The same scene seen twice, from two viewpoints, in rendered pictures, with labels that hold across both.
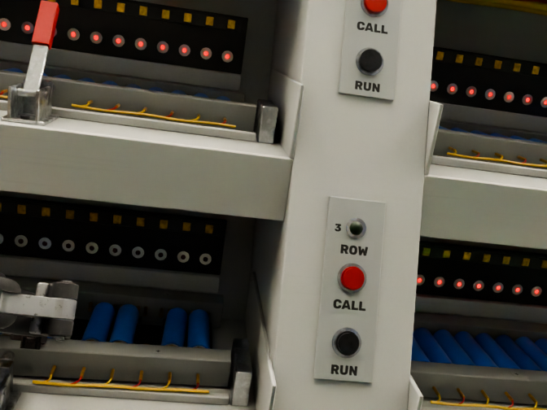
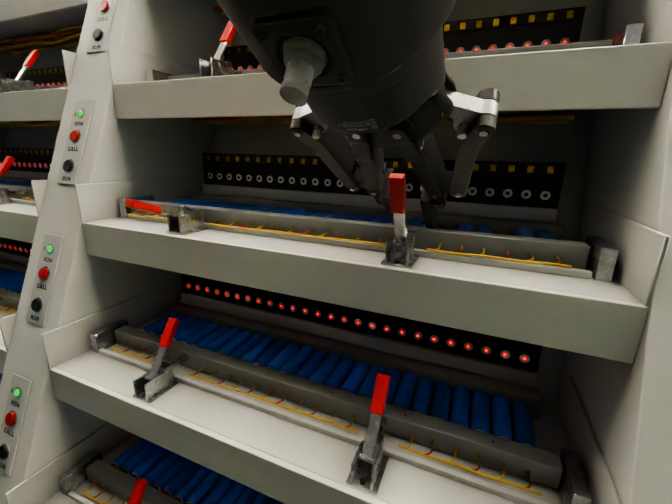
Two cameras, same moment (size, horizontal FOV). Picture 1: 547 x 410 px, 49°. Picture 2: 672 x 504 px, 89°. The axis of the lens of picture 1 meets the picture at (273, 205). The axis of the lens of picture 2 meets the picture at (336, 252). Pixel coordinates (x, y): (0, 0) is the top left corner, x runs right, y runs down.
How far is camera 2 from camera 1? 0.17 m
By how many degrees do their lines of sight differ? 30
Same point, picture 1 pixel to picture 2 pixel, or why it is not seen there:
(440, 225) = not seen: outside the picture
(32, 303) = (465, 99)
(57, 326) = (485, 119)
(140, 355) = (506, 238)
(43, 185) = not seen: hidden behind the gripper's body
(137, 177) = (514, 86)
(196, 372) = (556, 254)
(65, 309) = (491, 107)
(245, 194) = (618, 86)
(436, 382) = not seen: outside the picture
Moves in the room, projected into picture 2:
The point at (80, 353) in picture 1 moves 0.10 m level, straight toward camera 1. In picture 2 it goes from (459, 234) to (477, 212)
